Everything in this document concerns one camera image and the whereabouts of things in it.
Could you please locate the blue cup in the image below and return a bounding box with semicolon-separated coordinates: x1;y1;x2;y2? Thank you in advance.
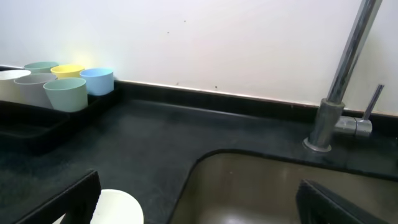
79;67;115;96

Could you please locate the black tray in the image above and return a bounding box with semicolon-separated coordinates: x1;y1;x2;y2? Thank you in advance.
0;65;121;156

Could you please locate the white cup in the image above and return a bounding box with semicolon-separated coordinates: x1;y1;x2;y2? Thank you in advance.
0;69;32;105
52;189;145;224

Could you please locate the yellow cup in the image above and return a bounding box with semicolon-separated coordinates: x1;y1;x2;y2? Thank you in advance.
50;63;86;80

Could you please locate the grey cup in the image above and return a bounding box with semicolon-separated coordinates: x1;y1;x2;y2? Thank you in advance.
14;73;58;109

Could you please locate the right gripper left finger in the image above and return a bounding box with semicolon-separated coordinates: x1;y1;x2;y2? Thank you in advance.
15;169;102;224

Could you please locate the steel sink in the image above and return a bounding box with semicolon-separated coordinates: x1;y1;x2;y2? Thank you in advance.
167;151;398;224

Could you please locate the steel tap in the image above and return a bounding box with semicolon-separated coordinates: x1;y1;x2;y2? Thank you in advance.
302;0;385;153

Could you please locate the green cup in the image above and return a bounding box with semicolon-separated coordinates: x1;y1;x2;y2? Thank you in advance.
24;61;60;75
43;77;89;113

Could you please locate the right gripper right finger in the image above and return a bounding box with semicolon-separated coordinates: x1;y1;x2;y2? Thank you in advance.
295;179;391;224

